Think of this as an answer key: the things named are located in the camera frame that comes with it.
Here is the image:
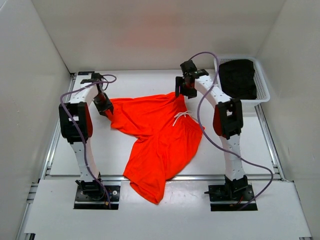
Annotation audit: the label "front aluminium rail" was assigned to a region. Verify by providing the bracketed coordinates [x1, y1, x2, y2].
[44, 174, 271, 181]

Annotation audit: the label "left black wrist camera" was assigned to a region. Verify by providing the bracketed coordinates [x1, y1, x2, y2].
[90, 72, 104, 83]

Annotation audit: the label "orange shorts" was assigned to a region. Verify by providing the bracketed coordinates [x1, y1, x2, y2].
[106, 92, 203, 205]

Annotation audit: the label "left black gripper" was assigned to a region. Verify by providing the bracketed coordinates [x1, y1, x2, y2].
[92, 92, 114, 117]

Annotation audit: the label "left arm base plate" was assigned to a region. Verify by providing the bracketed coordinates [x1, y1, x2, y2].
[73, 183, 121, 210]

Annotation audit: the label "white plastic basket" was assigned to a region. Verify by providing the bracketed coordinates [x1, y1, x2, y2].
[218, 55, 270, 108]

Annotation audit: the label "right aluminium rail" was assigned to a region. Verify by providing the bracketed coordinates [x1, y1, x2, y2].
[254, 104, 287, 182]

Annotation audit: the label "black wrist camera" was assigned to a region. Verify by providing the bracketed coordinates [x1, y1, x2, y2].
[180, 60, 198, 76]
[90, 72, 104, 83]

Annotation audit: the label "left aluminium rail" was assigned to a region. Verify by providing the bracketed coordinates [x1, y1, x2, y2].
[39, 72, 76, 178]

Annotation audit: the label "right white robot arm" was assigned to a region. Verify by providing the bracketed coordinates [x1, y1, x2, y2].
[175, 67, 248, 200]

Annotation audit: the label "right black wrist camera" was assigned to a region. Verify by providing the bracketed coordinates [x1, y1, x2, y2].
[180, 60, 198, 76]

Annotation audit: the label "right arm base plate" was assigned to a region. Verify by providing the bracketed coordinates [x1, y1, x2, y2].
[204, 182, 258, 212]

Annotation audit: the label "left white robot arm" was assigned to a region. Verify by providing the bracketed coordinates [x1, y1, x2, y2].
[58, 72, 114, 206]

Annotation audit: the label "small dark label tag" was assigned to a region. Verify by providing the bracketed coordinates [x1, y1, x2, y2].
[77, 71, 95, 76]

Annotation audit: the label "aluminium rail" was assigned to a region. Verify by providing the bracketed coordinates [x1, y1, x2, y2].
[39, 72, 76, 178]
[44, 174, 271, 181]
[254, 104, 287, 182]

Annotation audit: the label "black shorts in basket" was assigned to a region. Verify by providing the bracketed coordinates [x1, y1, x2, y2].
[218, 59, 257, 100]

